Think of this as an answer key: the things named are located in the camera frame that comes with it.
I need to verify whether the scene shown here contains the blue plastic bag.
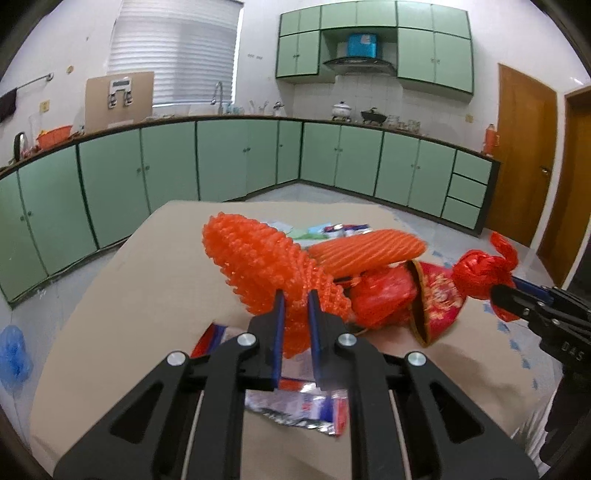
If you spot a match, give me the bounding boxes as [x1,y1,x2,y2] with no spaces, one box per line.
[0,324,34,393]

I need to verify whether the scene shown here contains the green wall cabinets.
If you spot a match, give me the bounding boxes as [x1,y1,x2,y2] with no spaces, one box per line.
[276,0,475,95]

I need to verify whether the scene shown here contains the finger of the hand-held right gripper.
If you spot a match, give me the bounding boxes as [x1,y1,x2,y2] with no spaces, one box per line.
[512,276,561,301]
[490,284,543,324]

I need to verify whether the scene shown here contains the blue box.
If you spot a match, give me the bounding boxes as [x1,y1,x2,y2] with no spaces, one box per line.
[347,33,380,58]

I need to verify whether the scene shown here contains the white window blind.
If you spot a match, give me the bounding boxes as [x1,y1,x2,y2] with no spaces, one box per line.
[107,0,243,107]

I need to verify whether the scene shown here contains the row of glass jars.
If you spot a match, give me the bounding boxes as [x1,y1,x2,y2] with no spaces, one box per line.
[385,115,423,132]

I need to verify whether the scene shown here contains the blue white snack wrapper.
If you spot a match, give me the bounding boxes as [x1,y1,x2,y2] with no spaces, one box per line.
[323,223,370,238]

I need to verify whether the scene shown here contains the red gold patterned round box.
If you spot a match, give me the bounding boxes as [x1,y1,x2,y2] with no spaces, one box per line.
[406,259,465,349]

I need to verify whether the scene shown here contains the orange spiky foam fruit net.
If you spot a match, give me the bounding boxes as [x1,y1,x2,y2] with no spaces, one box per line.
[202,211,352,360]

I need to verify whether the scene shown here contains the orange plastic basin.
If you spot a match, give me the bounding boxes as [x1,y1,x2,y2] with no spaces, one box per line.
[36,124,74,149]

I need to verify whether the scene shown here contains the orange ribbed foam fruit net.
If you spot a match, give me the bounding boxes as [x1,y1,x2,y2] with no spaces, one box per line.
[307,229,426,278]

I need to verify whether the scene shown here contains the silver red blue snack wrapper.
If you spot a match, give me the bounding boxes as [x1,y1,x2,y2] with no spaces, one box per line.
[190,323,349,437]

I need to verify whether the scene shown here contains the dark towel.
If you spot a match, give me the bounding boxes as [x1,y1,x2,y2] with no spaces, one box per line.
[0,89,18,123]

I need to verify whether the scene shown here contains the green white snack wrapper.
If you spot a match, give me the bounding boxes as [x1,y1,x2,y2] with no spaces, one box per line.
[288,225,331,241]

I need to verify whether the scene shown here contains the green stove base cabinets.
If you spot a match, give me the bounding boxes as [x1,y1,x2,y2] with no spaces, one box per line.
[299,121,502,236]

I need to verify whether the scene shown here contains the wooden door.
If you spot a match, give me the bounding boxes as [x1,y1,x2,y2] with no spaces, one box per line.
[494,64,558,247]
[538,85,591,289]

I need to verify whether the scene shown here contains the brown cardboard board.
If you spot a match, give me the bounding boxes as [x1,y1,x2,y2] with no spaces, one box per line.
[84,71,155,132]

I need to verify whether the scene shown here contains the red knotted plastic bag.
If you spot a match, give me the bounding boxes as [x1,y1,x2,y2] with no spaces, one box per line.
[451,231,520,324]

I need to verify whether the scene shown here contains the dark range hood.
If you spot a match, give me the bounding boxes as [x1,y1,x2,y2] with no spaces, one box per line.
[323,56,398,77]

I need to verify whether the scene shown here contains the metal towel rail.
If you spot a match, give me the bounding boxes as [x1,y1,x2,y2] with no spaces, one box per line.
[9,72,55,93]

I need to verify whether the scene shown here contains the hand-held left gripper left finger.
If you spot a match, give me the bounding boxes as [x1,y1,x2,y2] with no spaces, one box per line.
[53,290,285,480]

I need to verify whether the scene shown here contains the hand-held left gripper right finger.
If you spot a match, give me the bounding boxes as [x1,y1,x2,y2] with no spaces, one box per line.
[307,290,540,480]

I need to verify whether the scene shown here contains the green sink base cabinets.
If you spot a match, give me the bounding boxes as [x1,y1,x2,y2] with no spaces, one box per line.
[0,117,303,305]

